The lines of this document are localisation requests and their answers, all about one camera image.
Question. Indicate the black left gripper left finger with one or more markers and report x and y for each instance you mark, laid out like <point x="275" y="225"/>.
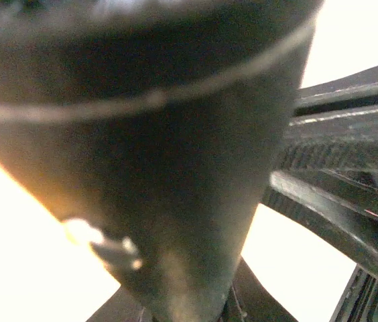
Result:
<point x="248" y="300"/>

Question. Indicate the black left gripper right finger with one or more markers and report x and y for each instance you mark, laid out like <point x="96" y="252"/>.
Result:
<point x="326" y="179"/>

